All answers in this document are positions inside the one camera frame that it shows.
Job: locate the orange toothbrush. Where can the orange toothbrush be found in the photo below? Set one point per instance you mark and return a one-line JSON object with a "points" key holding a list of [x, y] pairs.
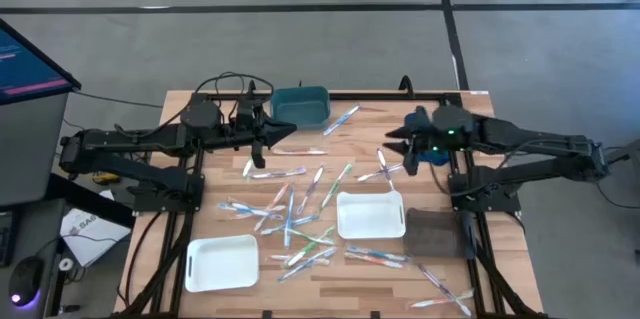
{"points": [[300, 151], [425, 303], [372, 260], [272, 206]]}

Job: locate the white tape roll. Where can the white tape roll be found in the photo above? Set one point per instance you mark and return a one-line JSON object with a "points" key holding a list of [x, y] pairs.
{"points": [[61, 264]]}

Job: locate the green toothbrush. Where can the green toothbrush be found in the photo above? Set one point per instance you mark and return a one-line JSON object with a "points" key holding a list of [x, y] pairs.
{"points": [[320, 240], [336, 186], [247, 168], [305, 250]]}

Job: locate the blue cloth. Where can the blue cloth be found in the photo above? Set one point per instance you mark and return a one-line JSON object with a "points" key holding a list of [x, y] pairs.
{"points": [[437, 158]]}

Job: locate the black computer mouse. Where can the black computer mouse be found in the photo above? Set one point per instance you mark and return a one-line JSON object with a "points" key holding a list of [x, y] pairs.
{"points": [[25, 279]]}

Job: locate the computer monitor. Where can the computer monitor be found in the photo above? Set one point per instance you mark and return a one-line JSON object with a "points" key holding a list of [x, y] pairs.
{"points": [[25, 69]]}

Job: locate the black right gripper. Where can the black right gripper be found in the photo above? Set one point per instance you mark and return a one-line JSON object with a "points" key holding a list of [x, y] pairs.
{"points": [[422, 140]]}

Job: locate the teal plastic bin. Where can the teal plastic bin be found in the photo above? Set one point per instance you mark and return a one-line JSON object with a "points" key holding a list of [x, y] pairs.
{"points": [[300, 109]]}

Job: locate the grey monitor stand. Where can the grey monitor stand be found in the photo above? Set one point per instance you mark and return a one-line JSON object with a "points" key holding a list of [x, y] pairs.
{"points": [[30, 149]]}

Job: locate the dark translucent plastic bin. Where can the dark translucent plastic bin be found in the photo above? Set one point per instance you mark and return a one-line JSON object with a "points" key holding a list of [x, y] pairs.
{"points": [[435, 234]]}

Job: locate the grey stand leg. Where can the grey stand leg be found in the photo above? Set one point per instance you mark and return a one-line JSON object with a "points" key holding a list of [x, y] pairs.
{"points": [[625, 151]]}

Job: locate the white plastic bin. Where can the white plastic bin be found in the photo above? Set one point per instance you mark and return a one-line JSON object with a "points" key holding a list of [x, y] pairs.
{"points": [[222, 264], [370, 216]]}

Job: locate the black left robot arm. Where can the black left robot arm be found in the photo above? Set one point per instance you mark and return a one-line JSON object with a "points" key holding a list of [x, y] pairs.
{"points": [[125, 141]]}

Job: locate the white paper sheet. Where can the white paper sheet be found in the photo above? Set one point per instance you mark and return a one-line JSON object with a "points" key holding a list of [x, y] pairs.
{"points": [[95, 236]]}

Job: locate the dark office desk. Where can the dark office desk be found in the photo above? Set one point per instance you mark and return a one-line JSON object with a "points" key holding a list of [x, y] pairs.
{"points": [[50, 194]]}

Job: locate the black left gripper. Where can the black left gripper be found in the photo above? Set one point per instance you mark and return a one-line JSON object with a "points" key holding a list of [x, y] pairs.
{"points": [[245, 139]]}

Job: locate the black keyboard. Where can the black keyboard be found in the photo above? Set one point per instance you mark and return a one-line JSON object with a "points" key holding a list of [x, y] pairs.
{"points": [[6, 239]]}

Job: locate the blue toothbrush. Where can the blue toothbrush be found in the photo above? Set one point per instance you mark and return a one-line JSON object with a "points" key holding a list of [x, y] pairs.
{"points": [[240, 206], [305, 220], [342, 119], [250, 215], [289, 209], [377, 253], [307, 265]]}

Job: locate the white toothbrush upper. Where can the white toothbrush upper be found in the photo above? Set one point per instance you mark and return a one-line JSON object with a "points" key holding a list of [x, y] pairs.
{"points": [[385, 169]]}

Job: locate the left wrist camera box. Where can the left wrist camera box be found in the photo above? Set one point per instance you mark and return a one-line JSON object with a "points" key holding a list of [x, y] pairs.
{"points": [[248, 109]]}

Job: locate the yellow tool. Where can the yellow tool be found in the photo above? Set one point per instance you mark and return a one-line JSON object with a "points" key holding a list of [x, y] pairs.
{"points": [[106, 177]]}

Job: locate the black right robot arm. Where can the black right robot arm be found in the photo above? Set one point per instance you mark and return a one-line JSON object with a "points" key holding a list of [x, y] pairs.
{"points": [[525, 139]]}

